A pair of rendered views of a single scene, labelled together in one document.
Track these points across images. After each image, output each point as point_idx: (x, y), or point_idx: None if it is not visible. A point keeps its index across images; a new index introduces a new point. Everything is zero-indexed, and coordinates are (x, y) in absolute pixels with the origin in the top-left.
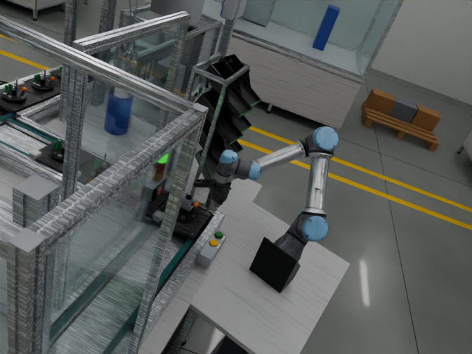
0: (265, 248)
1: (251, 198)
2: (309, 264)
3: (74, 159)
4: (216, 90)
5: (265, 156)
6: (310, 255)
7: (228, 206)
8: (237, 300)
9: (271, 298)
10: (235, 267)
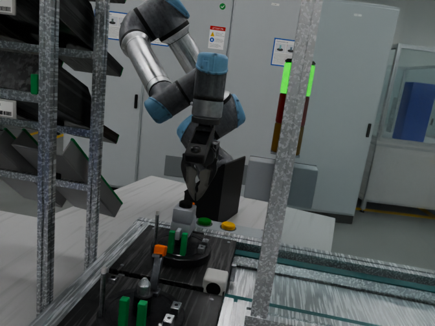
0: (226, 177)
1: (30, 218)
2: (171, 193)
3: None
4: None
5: (154, 65)
6: (153, 191)
7: (65, 240)
8: None
9: (250, 218)
10: None
